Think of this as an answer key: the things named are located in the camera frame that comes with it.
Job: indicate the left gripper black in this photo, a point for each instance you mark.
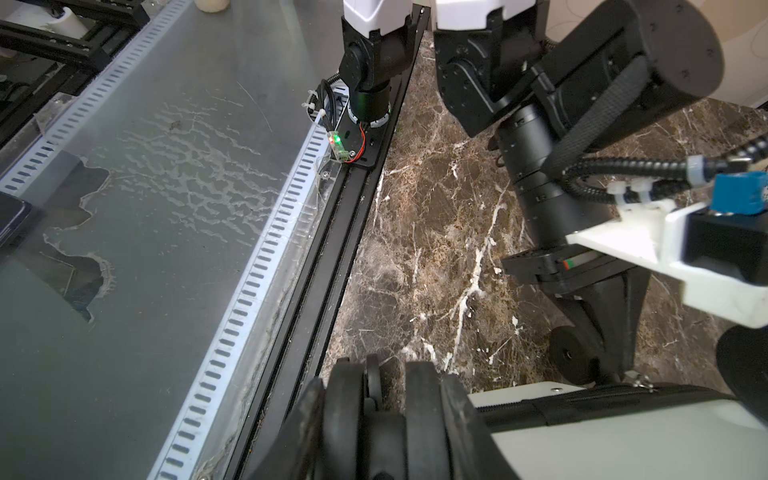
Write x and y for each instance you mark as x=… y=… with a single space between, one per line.
x=602 y=297

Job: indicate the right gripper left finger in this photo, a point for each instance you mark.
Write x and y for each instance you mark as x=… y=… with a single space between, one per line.
x=293 y=453

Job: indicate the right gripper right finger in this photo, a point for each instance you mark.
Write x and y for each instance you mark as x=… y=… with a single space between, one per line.
x=474 y=453

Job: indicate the white hard-shell suitcase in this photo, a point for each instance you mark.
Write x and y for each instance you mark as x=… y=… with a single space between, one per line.
x=632 y=430

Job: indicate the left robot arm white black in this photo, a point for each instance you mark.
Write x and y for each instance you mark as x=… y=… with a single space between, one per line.
x=501 y=153

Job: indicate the perforated white cable duct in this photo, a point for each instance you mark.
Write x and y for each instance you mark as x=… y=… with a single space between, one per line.
x=210 y=417

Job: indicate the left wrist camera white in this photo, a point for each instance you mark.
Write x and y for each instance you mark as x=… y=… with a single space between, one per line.
x=716 y=249

